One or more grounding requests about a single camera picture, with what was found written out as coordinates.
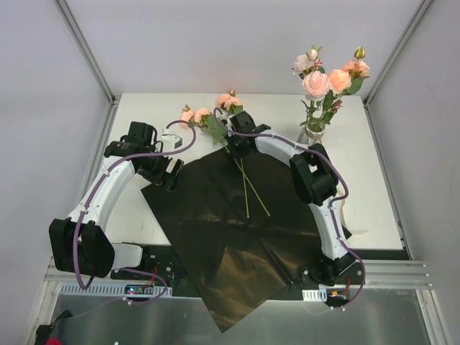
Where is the peach rose stem top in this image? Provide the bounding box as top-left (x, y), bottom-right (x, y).
top-left (216, 90), bottom-right (250, 218)

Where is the peach rose stem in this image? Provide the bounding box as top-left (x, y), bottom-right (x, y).
top-left (180, 104), bottom-right (271, 219)
top-left (216, 90), bottom-right (250, 218)

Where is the black wrapping paper sheet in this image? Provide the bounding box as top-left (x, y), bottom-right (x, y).
top-left (142, 149), bottom-right (322, 332)

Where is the pale pink rose stem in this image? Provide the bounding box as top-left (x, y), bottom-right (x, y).
top-left (291, 45), bottom-right (331, 132)

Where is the cream ribbon strip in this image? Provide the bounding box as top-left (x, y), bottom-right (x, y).
top-left (336, 198), bottom-right (369, 236)

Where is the orange rose stem with bud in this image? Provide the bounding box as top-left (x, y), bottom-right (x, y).
top-left (313, 46), bottom-right (370, 132)

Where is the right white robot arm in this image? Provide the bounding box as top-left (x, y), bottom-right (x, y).
top-left (216, 111), bottom-right (356, 286)

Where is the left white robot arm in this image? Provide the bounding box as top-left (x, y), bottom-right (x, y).
top-left (49, 121), bottom-right (183, 280)

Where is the white ribbed ceramic vase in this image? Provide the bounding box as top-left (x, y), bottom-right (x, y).
top-left (297, 124), bottom-right (325, 146)

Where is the red and black object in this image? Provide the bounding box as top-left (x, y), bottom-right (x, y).
top-left (34, 310), bottom-right (73, 345)

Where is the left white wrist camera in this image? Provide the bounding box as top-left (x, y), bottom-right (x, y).
top-left (159, 127), bottom-right (183, 152)

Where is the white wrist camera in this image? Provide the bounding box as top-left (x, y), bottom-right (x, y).
top-left (213, 107), bottom-right (229, 127)
top-left (159, 127), bottom-right (183, 152)

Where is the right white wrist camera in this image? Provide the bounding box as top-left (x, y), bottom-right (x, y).
top-left (213, 107), bottom-right (229, 127)

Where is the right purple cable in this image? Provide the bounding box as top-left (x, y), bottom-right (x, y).
top-left (213, 106), bottom-right (367, 317)

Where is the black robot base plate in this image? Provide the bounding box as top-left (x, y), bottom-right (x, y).
top-left (110, 245), bottom-right (362, 302)

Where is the left white cable duct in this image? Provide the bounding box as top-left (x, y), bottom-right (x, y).
top-left (60, 282), bottom-right (173, 298)

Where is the white cable duct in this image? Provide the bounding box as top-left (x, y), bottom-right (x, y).
top-left (60, 282), bottom-right (173, 298)
top-left (302, 287), bottom-right (328, 303)

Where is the right white cable duct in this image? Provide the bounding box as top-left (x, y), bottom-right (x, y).
top-left (302, 287), bottom-right (328, 303)

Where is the left aluminium frame post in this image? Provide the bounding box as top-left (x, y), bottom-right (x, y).
top-left (53, 0), bottom-right (117, 106)

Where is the aluminium frame post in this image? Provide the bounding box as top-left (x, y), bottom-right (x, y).
top-left (363, 0), bottom-right (435, 109)
top-left (53, 0), bottom-right (117, 106)

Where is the right aluminium frame post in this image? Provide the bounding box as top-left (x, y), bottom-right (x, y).
top-left (363, 0), bottom-right (435, 109)

